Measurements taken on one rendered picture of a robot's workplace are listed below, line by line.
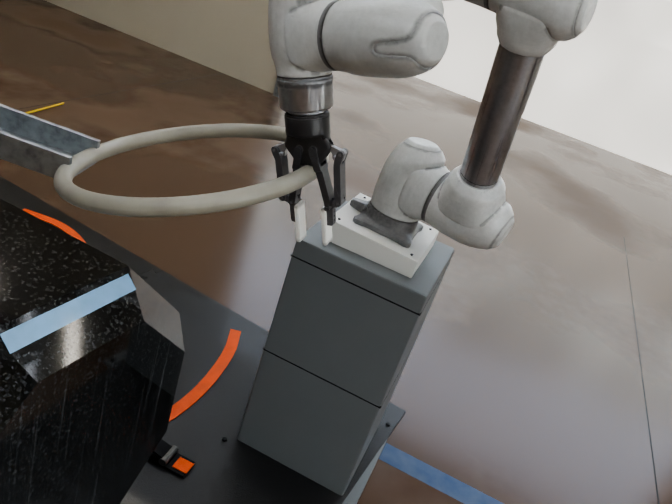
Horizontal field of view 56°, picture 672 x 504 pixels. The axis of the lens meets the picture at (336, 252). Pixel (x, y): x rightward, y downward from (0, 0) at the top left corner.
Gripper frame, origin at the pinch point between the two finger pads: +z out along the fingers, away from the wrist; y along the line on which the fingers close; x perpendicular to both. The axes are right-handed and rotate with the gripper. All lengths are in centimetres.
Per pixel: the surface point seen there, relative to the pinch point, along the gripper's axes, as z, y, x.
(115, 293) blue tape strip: 18.3, 43.2, 5.9
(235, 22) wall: 12, 283, -458
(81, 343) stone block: 22, 41, 19
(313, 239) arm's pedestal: 30, 26, -54
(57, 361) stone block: 22, 41, 25
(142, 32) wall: 21, 390, -455
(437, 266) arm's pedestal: 42, -6, -71
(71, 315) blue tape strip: 17, 44, 18
